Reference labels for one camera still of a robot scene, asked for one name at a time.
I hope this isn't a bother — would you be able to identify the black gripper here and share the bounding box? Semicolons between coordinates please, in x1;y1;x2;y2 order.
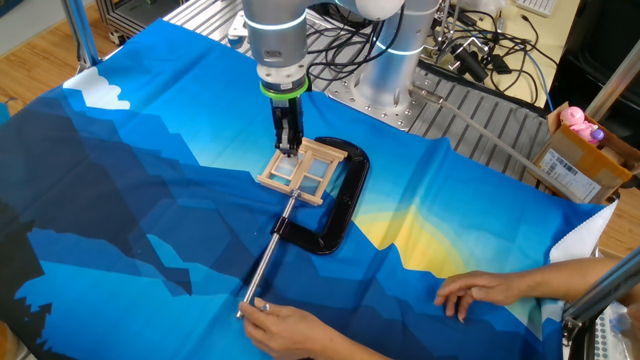
269;95;305;157

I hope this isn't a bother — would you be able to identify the miniature wooden sliding window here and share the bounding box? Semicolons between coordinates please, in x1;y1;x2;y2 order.
256;137;349;207

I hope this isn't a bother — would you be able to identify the black C-clamp with steel screw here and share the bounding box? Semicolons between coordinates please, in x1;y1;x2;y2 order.
235;136;371;320

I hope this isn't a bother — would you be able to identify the person's right forearm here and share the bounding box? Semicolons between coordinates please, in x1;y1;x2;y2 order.
522;256;640;314

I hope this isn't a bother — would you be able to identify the person's left forearm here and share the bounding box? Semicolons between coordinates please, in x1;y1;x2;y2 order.
309;329;391;360

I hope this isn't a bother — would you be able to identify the person's left hand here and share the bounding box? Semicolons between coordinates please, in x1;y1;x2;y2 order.
238;297;346;360

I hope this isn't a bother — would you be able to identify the person's right hand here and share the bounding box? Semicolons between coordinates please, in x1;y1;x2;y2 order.
433;269;526;323

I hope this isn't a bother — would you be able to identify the blue mountain print tablecloth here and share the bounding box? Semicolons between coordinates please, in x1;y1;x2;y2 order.
0;18;619;360

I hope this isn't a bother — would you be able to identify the black white framed cart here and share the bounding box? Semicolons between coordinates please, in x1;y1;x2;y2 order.
94;0;187;45

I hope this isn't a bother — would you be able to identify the white computer keyboard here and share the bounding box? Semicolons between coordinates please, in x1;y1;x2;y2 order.
514;0;559;19

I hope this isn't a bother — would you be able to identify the pink plastic toy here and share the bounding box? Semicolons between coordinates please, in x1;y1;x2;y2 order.
559;105;599;146

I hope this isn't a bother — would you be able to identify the cardboard box with label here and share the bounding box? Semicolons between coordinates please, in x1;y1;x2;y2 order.
530;102;640;205

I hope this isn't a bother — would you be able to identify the large black equipment panel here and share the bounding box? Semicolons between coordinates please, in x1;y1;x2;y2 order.
547;0;640;149

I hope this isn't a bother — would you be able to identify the clear plastic bag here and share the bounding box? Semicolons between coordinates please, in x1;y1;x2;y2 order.
594;302;640;360

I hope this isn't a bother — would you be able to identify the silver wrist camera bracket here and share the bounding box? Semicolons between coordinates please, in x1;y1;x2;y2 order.
227;23;251;51

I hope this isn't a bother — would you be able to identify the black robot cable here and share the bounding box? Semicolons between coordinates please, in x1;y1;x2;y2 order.
304;4;406;84

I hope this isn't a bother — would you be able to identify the black clamp mount hardware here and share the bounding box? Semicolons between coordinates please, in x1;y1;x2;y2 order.
434;29;514;85

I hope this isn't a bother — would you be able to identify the aluminium frame post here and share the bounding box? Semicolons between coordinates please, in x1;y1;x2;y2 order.
584;39;640;121
59;0;102;74

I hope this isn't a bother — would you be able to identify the thin blue cable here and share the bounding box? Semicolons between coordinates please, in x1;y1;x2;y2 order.
522;49;556;114

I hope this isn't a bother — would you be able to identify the aluminium frame beam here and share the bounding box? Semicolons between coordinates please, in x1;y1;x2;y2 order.
562;247;640;360

